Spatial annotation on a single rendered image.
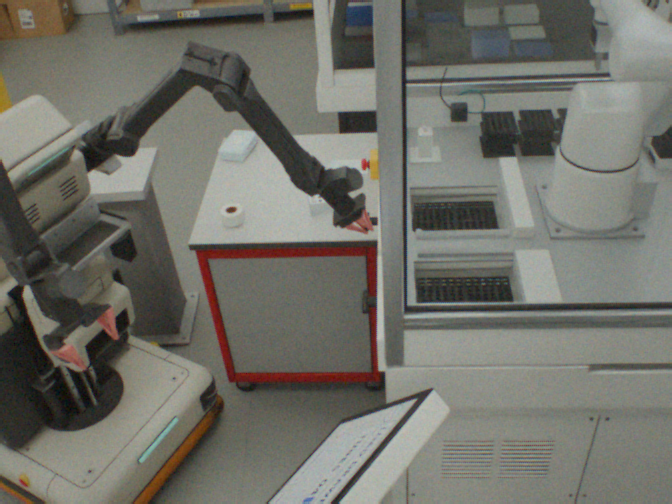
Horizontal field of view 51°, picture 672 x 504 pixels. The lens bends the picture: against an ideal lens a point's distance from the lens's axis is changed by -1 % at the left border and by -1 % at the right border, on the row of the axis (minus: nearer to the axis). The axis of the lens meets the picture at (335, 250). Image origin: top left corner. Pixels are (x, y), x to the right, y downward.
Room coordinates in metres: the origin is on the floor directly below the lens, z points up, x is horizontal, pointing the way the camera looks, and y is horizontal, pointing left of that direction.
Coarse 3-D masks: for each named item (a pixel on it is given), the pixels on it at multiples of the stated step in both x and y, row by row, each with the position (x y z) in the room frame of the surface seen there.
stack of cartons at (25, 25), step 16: (0, 0) 5.49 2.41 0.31; (16, 0) 5.49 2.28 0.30; (32, 0) 5.49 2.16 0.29; (48, 0) 5.49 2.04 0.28; (64, 0) 5.63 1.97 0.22; (0, 16) 5.49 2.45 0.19; (16, 16) 5.49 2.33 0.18; (32, 16) 5.49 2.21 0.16; (48, 16) 5.49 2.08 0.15; (64, 16) 5.54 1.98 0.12; (0, 32) 5.49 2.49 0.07; (16, 32) 5.49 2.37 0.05; (32, 32) 5.49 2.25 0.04; (48, 32) 5.49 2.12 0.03; (64, 32) 5.48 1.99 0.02
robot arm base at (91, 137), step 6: (96, 126) 1.58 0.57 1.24; (90, 132) 1.57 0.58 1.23; (96, 132) 1.54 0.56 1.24; (84, 138) 1.57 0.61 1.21; (90, 138) 1.55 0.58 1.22; (96, 138) 1.54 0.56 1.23; (90, 144) 1.54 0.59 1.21; (96, 144) 1.53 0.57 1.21; (102, 144) 1.53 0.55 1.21; (96, 150) 1.53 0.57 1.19; (102, 150) 1.54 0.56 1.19; (108, 150) 1.54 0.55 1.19; (96, 156) 1.54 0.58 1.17; (102, 156) 1.54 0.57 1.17; (108, 156) 1.54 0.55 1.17; (102, 162) 1.55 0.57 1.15
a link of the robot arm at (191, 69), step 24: (192, 48) 1.39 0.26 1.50; (216, 48) 1.40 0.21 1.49; (168, 72) 1.41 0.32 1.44; (192, 72) 1.34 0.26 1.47; (216, 72) 1.35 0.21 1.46; (240, 72) 1.38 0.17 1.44; (144, 96) 1.46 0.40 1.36; (168, 96) 1.41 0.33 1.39; (144, 120) 1.46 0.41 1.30; (120, 144) 1.48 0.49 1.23
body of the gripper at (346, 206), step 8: (344, 200) 1.48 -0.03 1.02; (352, 200) 1.49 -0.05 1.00; (360, 200) 1.49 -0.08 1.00; (336, 208) 1.47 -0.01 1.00; (344, 208) 1.47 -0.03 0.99; (352, 208) 1.48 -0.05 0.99; (360, 208) 1.46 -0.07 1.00; (336, 216) 1.50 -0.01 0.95; (344, 216) 1.47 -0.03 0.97; (336, 224) 1.47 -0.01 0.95
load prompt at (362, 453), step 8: (384, 424) 0.68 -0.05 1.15; (392, 424) 0.66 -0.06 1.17; (376, 432) 0.67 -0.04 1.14; (384, 432) 0.65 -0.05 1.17; (368, 440) 0.66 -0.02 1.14; (376, 440) 0.64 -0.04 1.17; (360, 448) 0.64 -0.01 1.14; (368, 448) 0.63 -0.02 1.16; (360, 456) 0.62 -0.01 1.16; (352, 464) 0.61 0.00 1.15; (344, 472) 0.59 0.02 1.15; (336, 480) 0.58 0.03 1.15; (344, 480) 0.57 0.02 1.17; (328, 488) 0.57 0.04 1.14; (336, 488) 0.56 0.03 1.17; (320, 496) 0.56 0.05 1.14; (328, 496) 0.55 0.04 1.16
